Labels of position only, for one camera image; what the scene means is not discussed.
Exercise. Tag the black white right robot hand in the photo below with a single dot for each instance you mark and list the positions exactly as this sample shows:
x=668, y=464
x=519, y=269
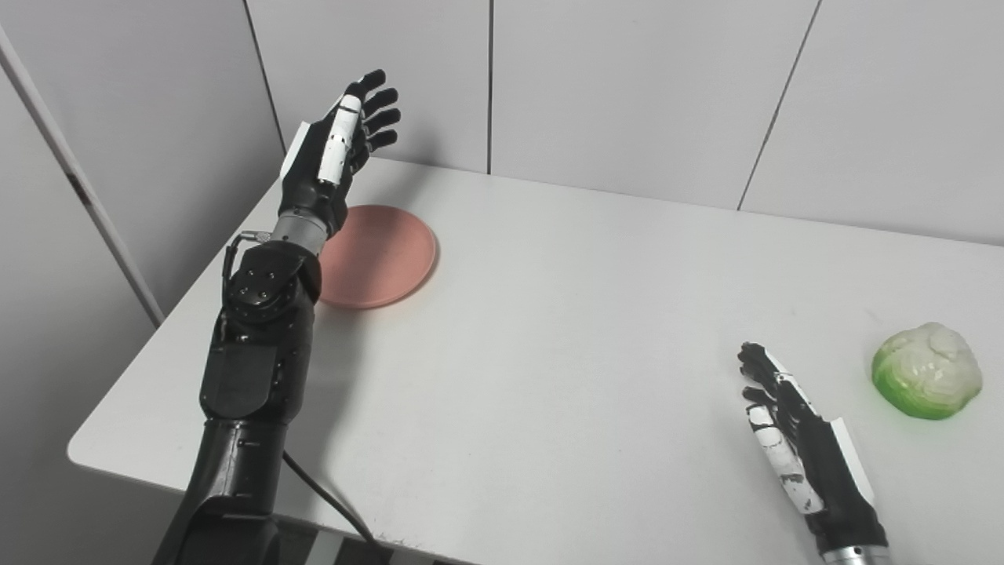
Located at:
x=831, y=479

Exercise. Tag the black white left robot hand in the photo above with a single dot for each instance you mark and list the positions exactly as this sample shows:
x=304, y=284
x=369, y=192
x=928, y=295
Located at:
x=310, y=184

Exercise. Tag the pink round plate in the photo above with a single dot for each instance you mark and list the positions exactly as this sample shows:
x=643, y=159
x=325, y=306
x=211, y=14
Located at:
x=384, y=251

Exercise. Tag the green white cabbage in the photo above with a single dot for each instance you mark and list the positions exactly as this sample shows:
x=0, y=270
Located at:
x=929, y=369

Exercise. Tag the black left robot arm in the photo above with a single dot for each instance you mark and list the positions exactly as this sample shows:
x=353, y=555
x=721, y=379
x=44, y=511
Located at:
x=251, y=377

